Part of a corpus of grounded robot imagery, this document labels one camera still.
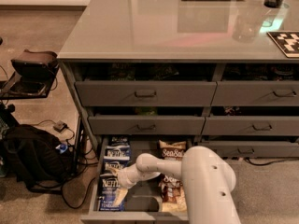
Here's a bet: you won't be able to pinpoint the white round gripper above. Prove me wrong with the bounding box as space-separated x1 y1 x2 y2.
107 164 146 206

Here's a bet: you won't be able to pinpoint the blue kettle chip bag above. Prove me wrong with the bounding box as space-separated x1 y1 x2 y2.
106 146 131 158
103 156 130 173
110 136 129 147
98 174 124 211

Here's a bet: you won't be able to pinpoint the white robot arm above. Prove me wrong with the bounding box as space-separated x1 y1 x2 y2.
112 146 241 224

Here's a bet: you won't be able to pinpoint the open bottom left drawer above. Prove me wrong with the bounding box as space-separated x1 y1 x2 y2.
80 135 192 224

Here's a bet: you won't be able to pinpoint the front brown Sea Salt bag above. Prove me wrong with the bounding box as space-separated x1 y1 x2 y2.
159 175 187 212

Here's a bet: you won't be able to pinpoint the brown sea salt bag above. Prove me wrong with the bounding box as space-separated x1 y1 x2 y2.
159 140 186 161
159 175 187 212

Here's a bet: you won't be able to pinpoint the middle left grey drawer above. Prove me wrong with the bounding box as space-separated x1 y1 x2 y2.
88 115 205 135

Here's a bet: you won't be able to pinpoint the rear brown Sea Salt bag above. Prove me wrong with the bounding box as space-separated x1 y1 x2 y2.
159 140 186 161

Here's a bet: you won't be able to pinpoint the top left grey drawer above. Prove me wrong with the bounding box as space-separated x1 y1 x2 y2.
75 80 216 106

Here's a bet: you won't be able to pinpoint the middle right grey drawer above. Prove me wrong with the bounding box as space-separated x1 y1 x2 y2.
202 116 299 136

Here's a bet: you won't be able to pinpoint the grey counter cabinet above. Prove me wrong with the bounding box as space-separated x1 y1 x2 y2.
59 0 299 150

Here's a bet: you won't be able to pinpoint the top right grey drawer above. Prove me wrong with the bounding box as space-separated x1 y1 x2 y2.
211 81 299 106

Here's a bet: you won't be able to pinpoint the blue small object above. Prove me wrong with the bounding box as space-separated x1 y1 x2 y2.
56 144 68 154

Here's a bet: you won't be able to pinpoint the black power adapter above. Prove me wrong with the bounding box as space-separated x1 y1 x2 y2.
53 120 67 133

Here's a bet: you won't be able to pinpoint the black backpack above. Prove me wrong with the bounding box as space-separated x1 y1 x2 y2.
1 125 73 191

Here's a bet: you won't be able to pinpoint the black office chair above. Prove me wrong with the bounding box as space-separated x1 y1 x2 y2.
0 49 59 100

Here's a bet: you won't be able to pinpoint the checkered marker board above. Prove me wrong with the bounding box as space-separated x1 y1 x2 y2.
267 31 299 58

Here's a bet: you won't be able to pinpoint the black floor cables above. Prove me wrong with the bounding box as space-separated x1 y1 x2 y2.
27 119 97 210

